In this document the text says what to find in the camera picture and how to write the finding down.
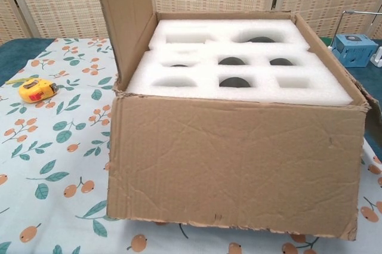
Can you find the red-lidded brown cardboard box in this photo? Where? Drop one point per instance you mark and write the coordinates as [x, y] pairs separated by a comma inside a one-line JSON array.
[[232, 161]]

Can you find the white foam insert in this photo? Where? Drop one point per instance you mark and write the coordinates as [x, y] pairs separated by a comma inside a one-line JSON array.
[[209, 96]]

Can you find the black cup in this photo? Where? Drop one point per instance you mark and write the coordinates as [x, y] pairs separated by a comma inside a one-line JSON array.
[[235, 82]]

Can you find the floral print tablecloth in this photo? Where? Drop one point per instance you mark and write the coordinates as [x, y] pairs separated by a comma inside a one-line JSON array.
[[53, 176]]

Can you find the yellow tape measure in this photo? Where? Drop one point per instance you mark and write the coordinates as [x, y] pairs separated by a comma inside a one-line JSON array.
[[37, 90]]

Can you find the blue cube device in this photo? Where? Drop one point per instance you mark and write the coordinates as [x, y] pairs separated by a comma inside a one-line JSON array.
[[355, 51]]

